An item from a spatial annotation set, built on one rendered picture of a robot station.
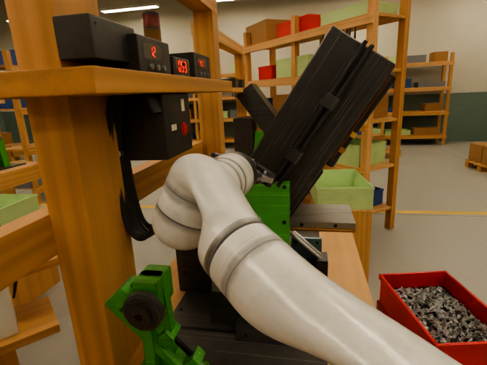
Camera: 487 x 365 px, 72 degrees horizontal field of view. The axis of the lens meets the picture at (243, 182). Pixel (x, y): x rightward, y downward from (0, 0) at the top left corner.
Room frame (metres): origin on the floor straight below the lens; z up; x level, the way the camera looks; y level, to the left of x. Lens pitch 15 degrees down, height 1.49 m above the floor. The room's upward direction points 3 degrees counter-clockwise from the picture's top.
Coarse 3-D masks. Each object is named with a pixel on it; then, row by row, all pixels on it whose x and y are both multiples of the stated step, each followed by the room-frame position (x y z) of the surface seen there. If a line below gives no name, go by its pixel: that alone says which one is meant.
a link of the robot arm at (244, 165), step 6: (216, 156) 0.49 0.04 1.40; (222, 156) 0.48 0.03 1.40; (228, 156) 0.48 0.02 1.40; (234, 156) 0.49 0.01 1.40; (240, 156) 0.50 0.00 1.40; (234, 162) 0.46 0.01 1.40; (240, 162) 0.48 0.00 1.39; (246, 162) 0.50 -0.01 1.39; (240, 168) 0.46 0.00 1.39; (246, 168) 0.48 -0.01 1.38; (246, 174) 0.47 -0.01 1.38; (252, 174) 0.50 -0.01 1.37; (246, 180) 0.46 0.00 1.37; (252, 180) 0.50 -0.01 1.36; (246, 186) 0.47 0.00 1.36; (246, 192) 0.48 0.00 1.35
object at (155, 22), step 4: (144, 12) 1.07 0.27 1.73; (148, 12) 1.07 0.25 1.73; (152, 12) 1.07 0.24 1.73; (156, 12) 1.08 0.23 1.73; (144, 16) 1.07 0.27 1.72; (148, 16) 1.07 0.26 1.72; (152, 16) 1.07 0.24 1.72; (156, 16) 1.08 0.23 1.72; (144, 20) 1.07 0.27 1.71; (148, 20) 1.07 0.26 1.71; (152, 20) 1.07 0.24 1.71; (156, 20) 1.08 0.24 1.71; (144, 24) 1.07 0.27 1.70; (148, 24) 1.07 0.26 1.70; (152, 24) 1.07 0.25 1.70; (156, 24) 1.07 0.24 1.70; (144, 28) 1.08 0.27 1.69; (160, 28) 1.09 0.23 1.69
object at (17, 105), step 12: (0, 60) 5.14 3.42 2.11; (12, 60) 5.08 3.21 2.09; (0, 108) 4.89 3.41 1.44; (12, 108) 4.85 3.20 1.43; (24, 108) 4.95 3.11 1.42; (24, 120) 4.89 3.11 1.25; (24, 132) 4.85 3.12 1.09; (24, 144) 4.84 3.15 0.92; (36, 180) 4.88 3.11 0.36; (36, 192) 4.82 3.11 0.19
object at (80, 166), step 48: (48, 0) 0.61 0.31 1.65; (96, 0) 0.75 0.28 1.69; (48, 48) 0.62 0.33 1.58; (96, 96) 0.70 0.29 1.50; (48, 144) 0.62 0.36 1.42; (96, 144) 0.67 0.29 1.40; (48, 192) 0.63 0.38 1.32; (96, 192) 0.65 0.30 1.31; (96, 240) 0.62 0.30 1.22; (96, 288) 0.62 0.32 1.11; (96, 336) 0.62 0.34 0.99
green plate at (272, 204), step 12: (252, 192) 0.82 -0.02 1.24; (264, 192) 0.81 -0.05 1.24; (276, 192) 0.81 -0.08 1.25; (288, 192) 0.80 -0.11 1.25; (252, 204) 0.81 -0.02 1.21; (264, 204) 0.81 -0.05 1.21; (276, 204) 0.80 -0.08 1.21; (288, 204) 0.79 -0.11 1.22; (264, 216) 0.80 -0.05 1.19; (276, 216) 0.79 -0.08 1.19; (288, 216) 0.79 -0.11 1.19; (276, 228) 0.78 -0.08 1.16; (288, 228) 0.78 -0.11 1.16; (288, 240) 0.77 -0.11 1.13
